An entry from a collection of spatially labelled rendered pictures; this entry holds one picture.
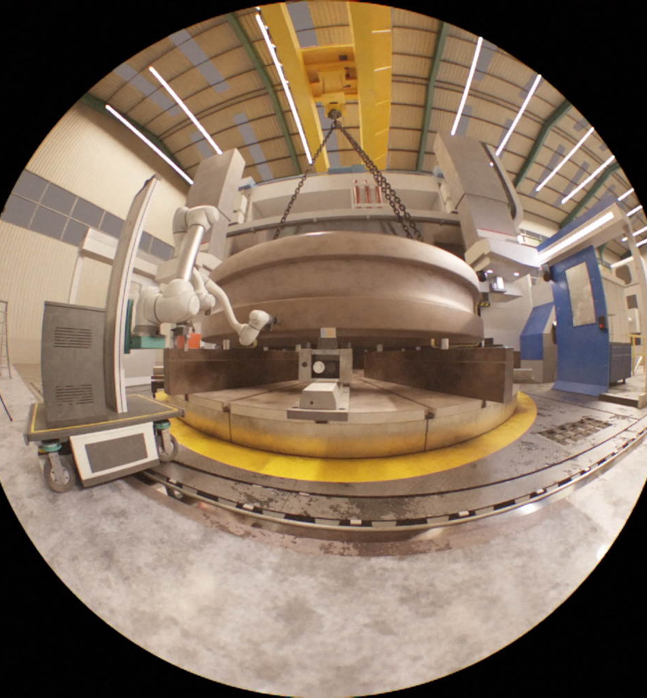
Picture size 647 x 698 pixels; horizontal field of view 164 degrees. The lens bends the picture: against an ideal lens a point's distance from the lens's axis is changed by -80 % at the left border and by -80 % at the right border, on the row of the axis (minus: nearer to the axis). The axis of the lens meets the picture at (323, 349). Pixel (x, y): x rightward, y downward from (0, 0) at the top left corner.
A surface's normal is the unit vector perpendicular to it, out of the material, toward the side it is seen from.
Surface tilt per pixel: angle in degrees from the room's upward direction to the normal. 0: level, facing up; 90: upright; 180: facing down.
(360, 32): 180
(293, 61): 180
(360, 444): 90
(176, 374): 90
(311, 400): 90
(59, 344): 90
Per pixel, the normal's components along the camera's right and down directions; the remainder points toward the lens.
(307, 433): -0.16, -0.03
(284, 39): 0.00, 1.00
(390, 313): 0.07, -0.03
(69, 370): 0.93, 0.00
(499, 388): -0.96, -0.01
